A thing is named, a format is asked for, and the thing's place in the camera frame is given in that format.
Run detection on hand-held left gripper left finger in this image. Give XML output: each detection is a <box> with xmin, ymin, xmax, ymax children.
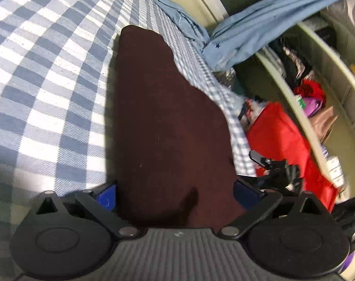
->
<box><xmin>31</xmin><ymin>183</ymin><xmax>141</xmax><ymax>240</ymax></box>

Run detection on red cloth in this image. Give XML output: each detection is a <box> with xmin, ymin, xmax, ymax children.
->
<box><xmin>293</xmin><ymin>78</ymin><xmax>326</xmax><ymax>101</ymax></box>

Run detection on beige bag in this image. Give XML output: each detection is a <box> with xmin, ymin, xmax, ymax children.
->
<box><xmin>309</xmin><ymin>106</ymin><xmax>338</xmax><ymax>144</ymax></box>

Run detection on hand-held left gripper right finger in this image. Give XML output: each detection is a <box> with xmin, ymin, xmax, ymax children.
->
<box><xmin>218</xmin><ymin>180</ymin><xmax>334</xmax><ymax>240</ymax></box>

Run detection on cream shelf unit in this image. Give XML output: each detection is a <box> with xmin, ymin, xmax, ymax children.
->
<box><xmin>234</xmin><ymin>0</ymin><xmax>355</xmax><ymax>195</ymax></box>

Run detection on blue white checkered bed sheet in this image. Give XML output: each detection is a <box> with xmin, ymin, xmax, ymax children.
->
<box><xmin>0</xmin><ymin>0</ymin><xmax>258</xmax><ymax>280</ymax></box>

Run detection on blue curtain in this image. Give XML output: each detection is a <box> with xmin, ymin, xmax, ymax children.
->
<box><xmin>201</xmin><ymin>0</ymin><xmax>355</xmax><ymax>71</ymax></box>

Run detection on light blue cloth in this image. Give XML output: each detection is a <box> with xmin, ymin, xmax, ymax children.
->
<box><xmin>148</xmin><ymin>0</ymin><xmax>211</xmax><ymax>54</ymax></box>

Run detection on purple item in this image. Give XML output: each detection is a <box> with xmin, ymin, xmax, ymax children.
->
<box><xmin>303</xmin><ymin>97</ymin><xmax>324</xmax><ymax>117</ymax></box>

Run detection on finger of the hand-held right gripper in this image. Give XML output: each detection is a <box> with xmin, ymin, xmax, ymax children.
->
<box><xmin>249</xmin><ymin>150</ymin><xmax>303</xmax><ymax>196</ymax></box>

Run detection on dark hanging clothes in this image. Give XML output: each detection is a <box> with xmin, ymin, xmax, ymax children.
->
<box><xmin>270</xmin><ymin>35</ymin><xmax>314</xmax><ymax>87</ymax></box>

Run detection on red bag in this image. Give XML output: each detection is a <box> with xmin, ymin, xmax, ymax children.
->
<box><xmin>245</xmin><ymin>102</ymin><xmax>340</xmax><ymax>213</ymax></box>

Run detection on maroon cloth garment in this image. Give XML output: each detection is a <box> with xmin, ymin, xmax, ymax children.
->
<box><xmin>111</xmin><ymin>25</ymin><xmax>248</xmax><ymax>229</ymax></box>

